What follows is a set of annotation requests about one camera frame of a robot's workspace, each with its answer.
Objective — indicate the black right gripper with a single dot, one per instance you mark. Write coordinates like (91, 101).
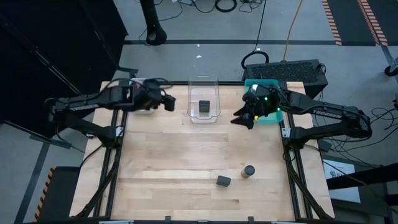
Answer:
(264, 101)

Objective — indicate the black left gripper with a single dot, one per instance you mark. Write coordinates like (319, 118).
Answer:
(147, 95)

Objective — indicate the black spice tin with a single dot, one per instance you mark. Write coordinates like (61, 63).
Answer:
(204, 106)
(223, 180)

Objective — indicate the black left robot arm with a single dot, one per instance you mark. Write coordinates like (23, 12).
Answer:
(84, 104)

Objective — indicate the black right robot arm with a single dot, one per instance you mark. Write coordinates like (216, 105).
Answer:
(329, 112)

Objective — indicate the teal plastic bin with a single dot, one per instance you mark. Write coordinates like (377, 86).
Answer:
(270, 119)

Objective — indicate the white plastic bin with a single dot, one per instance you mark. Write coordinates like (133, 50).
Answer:
(144, 112)

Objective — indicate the clear plastic bin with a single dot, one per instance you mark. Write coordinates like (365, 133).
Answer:
(211, 93)

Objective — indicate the dark-lid spice jar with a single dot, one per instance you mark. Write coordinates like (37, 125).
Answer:
(248, 170)

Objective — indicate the black perforated computer case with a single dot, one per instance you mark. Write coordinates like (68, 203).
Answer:
(289, 71)

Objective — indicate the black stand leg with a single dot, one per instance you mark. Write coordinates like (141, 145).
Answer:
(152, 18)

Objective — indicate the white paper sheet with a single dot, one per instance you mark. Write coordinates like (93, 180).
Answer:
(337, 169)

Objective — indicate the black curtain partition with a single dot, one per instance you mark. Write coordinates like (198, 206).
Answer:
(46, 46)

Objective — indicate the black hazard-striped floor mat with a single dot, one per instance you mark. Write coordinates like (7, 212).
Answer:
(388, 18)
(59, 193)
(345, 15)

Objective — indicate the black caster wheel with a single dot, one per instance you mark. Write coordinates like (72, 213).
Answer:
(391, 71)

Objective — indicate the black aluminium cross rail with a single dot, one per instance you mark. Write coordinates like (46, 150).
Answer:
(180, 83)

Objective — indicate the black aluminium side frame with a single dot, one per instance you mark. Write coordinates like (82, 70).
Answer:
(295, 202)
(109, 202)

